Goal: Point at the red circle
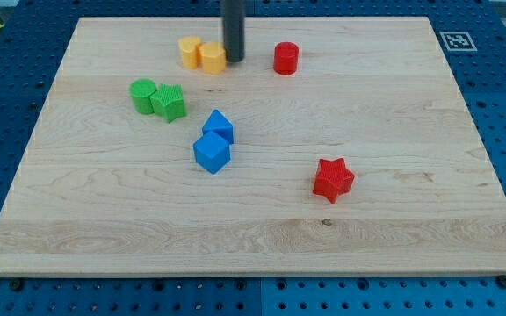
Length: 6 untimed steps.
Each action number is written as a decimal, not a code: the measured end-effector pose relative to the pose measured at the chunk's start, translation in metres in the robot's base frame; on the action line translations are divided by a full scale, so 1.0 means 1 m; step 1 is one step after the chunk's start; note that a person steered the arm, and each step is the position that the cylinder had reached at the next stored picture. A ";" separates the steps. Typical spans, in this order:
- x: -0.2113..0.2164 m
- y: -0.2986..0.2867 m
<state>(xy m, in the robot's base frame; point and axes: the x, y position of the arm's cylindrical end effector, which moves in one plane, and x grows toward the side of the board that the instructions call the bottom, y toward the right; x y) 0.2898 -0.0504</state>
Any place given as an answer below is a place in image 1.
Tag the blue cube block front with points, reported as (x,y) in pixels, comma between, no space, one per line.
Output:
(212,152)

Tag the blue cube block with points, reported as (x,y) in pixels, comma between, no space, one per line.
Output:
(218,123)
(212,152)

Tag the blue cube block rear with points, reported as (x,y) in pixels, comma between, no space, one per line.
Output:
(218,123)

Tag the red star block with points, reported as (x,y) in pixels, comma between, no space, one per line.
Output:
(332,179)

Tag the light wooden board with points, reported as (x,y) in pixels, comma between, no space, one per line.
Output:
(104,191)

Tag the green star block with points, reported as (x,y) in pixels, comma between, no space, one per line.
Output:
(168,102)

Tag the red cylinder block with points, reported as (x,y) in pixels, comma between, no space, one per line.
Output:
(286,55)

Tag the yellow hexagon block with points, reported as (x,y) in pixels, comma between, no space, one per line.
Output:
(213,57)

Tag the yellow cylinder block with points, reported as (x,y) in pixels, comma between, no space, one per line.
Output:
(189,51)

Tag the green cylinder block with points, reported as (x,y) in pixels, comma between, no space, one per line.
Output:
(140,91)

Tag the dark grey cylindrical pointer rod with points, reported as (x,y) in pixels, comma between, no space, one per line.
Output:
(233,28)

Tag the white fiducial marker tag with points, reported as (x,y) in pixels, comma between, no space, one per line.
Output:
(457,41)

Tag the black bolt left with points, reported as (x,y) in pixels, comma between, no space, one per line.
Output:
(16,284)

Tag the black bolt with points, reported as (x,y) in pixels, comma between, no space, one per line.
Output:
(16,284)
(501,281)

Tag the black bolt right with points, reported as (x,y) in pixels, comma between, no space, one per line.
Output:
(501,281)

